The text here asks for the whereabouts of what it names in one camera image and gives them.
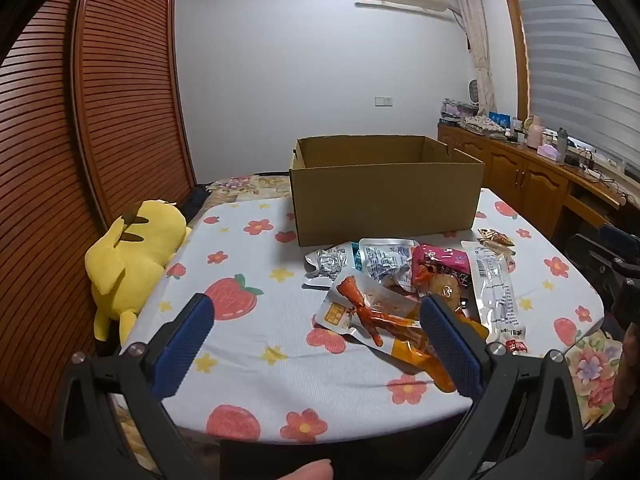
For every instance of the yellow plush toy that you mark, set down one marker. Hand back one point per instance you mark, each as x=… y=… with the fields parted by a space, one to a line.
x=135 y=255

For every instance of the beige curtain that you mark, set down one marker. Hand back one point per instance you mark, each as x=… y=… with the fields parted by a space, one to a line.
x=475 y=35

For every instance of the window blind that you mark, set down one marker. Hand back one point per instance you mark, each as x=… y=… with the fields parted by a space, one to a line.
x=575 y=60

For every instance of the orange snack packet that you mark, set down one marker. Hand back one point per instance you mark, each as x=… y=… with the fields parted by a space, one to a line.
x=415 y=350

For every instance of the brown cardboard box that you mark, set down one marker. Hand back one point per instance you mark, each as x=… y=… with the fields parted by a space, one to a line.
x=385 y=205

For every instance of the long white snack packet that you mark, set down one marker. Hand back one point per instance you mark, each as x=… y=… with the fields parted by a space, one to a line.
x=495 y=290

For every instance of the floral bed sheet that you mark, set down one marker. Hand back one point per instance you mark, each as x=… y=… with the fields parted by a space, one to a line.
x=235 y=185

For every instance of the folded patterned cloth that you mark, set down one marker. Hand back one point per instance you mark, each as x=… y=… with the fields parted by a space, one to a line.
x=482 y=124

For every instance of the pink bottle on sideboard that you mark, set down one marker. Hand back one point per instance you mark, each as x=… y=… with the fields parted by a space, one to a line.
x=534 y=132

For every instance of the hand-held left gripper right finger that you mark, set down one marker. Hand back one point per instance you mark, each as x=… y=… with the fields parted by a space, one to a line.
x=450 y=345

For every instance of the clear chicken feet packet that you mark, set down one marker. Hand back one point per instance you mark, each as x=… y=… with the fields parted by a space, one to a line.
x=380 y=315

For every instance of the dark blue blanket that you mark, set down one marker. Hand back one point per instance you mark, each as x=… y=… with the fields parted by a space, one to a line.
x=192 y=200

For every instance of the blue snack packet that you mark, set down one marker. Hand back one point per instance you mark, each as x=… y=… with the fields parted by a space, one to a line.
x=356 y=257

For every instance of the strawberry print tablecloth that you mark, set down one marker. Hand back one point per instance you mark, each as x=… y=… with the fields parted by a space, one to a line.
x=250 y=360

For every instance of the pink snack packet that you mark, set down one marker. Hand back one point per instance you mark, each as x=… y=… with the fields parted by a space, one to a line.
x=440 y=260

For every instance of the small desk fan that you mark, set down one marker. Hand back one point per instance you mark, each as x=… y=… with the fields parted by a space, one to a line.
x=475 y=92

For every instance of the grey water bottle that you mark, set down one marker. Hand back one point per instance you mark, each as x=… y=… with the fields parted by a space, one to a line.
x=562 y=142

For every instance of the sesame candy packet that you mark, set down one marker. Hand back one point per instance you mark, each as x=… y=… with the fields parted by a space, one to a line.
x=506 y=256

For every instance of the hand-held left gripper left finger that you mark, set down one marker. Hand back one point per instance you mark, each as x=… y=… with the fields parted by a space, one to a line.
x=182 y=345

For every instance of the orange-brown snack packet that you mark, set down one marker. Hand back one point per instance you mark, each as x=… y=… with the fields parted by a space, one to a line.
x=492 y=236

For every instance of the pink tissue box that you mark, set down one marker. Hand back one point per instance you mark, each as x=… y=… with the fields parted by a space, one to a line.
x=547 y=153

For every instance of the wooden cabinet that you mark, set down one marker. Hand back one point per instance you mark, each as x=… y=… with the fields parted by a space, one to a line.
x=525 y=180

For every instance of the person's left hand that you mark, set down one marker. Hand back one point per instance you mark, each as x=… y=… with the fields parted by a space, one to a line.
x=310 y=471

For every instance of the blue box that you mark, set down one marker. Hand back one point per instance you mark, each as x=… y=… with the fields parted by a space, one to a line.
x=500 y=120

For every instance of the silver snack packet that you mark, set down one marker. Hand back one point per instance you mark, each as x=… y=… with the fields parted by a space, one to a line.
x=330 y=262

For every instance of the white wall socket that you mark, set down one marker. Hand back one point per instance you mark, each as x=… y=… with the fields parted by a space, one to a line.
x=383 y=101

